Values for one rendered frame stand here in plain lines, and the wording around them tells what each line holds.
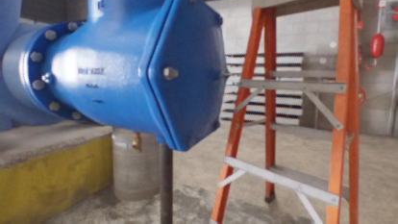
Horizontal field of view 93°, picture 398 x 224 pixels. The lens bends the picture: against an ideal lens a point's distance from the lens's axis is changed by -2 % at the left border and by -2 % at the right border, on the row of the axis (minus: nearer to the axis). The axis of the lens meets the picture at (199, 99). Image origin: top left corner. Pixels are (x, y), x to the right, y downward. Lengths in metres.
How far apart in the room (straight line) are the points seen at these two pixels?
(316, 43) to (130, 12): 3.52
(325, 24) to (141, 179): 3.61
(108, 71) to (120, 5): 0.23
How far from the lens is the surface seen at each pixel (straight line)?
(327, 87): 0.73
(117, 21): 0.75
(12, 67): 1.38
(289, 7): 1.05
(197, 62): 0.64
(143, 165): 1.40
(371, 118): 4.12
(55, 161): 1.44
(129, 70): 0.62
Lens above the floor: 0.83
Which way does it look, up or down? 6 degrees down
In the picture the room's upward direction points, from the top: 1 degrees clockwise
